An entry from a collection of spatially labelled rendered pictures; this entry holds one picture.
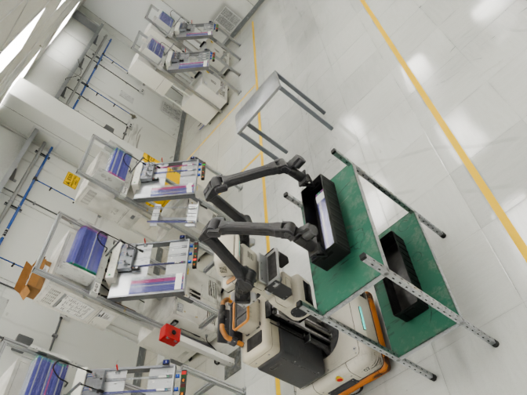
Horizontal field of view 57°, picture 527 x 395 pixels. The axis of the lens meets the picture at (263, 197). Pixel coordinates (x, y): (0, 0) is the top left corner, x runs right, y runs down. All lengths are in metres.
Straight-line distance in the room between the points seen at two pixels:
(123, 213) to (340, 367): 3.51
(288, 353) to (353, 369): 0.42
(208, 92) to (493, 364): 7.01
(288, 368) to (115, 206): 3.34
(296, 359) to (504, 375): 1.16
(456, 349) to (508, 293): 0.44
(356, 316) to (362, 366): 0.33
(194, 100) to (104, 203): 3.67
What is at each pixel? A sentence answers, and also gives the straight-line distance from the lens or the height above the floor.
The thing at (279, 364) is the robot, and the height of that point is 0.61.
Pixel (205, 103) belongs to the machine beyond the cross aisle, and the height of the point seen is 0.34.
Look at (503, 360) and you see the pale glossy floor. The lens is 3.03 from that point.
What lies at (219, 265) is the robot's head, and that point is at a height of 1.35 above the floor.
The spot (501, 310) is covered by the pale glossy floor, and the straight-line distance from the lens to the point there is 3.13.
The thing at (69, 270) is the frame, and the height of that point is 1.62.
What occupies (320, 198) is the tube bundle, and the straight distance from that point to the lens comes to 2.83.
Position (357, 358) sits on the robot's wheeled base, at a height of 0.28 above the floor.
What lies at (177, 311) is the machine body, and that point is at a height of 0.57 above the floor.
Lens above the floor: 2.52
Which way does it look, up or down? 26 degrees down
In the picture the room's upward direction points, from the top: 57 degrees counter-clockwise
